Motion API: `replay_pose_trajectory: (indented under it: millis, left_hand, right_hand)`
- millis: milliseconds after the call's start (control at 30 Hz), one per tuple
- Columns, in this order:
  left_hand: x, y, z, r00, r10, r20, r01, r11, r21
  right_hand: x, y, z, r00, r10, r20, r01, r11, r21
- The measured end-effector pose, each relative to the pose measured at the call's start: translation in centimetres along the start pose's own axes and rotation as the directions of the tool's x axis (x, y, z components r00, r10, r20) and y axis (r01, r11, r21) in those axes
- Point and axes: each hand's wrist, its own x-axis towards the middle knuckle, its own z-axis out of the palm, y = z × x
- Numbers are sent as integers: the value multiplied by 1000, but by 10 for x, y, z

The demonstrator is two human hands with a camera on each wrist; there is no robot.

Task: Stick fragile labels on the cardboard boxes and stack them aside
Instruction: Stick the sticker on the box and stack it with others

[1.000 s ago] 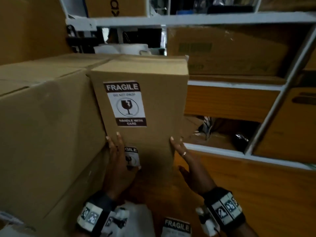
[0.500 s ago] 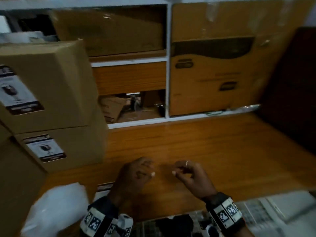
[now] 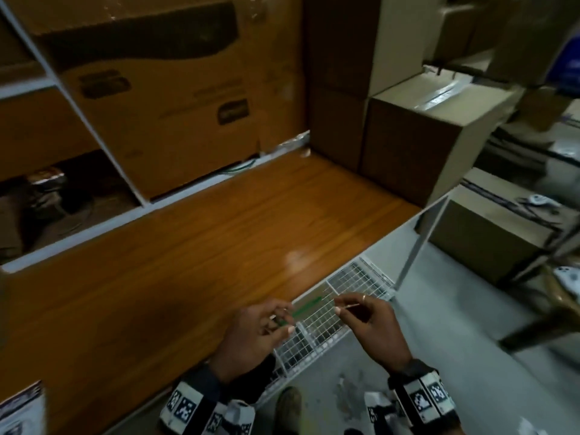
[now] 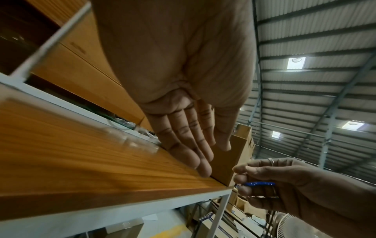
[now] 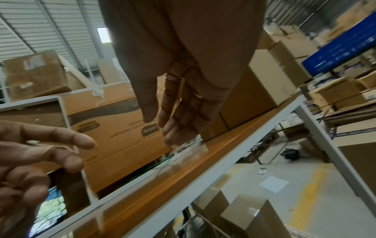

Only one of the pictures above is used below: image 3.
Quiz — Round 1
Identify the person's left hand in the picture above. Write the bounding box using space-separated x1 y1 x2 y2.
208 297 298 385

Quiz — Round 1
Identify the person's right hand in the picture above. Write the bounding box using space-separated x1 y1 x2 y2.
333 293 414 375

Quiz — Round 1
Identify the stack of fragile stickers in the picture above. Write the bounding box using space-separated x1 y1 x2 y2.
0 380 48 435

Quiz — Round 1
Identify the person's foot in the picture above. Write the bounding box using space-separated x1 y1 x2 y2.
275 387 303 435

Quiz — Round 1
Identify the cardboard box dark tape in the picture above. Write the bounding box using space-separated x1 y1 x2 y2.
428 167 580 286

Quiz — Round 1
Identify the barcode printed cardboard box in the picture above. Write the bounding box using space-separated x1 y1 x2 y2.
0 194 29 263

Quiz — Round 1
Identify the pile of distant cardboard boxes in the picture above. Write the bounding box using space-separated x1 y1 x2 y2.
424 0 580 132

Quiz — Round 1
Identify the plastic wrapped cardboard box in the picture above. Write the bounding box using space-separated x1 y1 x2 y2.
4 0 241 36

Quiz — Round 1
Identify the brown envelope green edge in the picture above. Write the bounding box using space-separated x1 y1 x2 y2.
289 289 338 324

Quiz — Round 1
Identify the right wrist tracker band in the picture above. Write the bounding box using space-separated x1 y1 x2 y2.
387 359 461 427

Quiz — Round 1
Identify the wrist tracker band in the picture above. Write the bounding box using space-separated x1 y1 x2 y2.
387 359 461 427
158 364 223 435

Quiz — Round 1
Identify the left wrist tracker band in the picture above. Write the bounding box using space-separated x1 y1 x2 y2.
158 364 223 435

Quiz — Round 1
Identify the white metal desk leg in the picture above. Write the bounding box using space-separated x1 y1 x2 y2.
396 194 452 295

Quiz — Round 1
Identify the white handheld controller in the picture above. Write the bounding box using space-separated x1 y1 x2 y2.
527 193 562 209
555 265 580 300

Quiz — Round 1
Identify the wire mesh rack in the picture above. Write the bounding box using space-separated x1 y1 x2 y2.
253 257 398 404

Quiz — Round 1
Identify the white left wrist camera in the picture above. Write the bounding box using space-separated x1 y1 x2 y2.
206 399 254 435

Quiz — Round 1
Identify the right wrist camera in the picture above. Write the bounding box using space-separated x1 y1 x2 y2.
364 391 408 435

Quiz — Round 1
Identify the green cable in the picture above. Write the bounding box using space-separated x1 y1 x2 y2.
222 159 259 176

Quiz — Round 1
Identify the tangle of cables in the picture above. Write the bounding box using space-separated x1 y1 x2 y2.
25 169 69 209

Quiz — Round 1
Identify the wooden shelf unit white frame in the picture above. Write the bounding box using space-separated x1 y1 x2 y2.
0 0 314 273

